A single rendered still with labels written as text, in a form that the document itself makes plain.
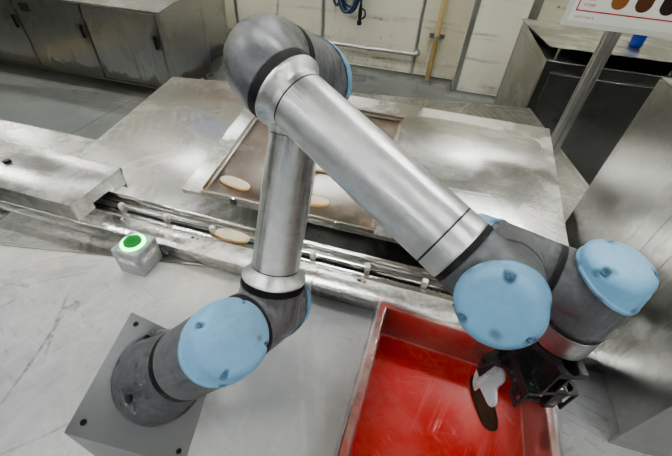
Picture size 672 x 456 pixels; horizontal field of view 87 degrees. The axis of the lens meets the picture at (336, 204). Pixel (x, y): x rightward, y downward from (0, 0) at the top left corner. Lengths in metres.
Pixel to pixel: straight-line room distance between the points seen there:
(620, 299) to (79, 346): 0.91
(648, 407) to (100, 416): 0.85
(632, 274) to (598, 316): 0.06
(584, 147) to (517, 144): 1.37
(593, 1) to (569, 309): 1.13
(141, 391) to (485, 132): 1.16
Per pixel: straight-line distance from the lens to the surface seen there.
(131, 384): 0.68
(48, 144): 1.65
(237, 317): 0.57
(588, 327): 0.51
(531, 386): 0.62
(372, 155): 0.35
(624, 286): 0.46
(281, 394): 0.76
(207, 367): 0.54
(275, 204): 0.57
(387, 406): 0.76
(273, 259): 0.60
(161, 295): 0.93
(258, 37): 0.44
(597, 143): 2.65
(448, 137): 1.24
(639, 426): 0.84
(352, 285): 0.84
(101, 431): 0.71
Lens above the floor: 1.53
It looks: 40 degrees down
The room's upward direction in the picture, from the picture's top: 4 degrees clockwise
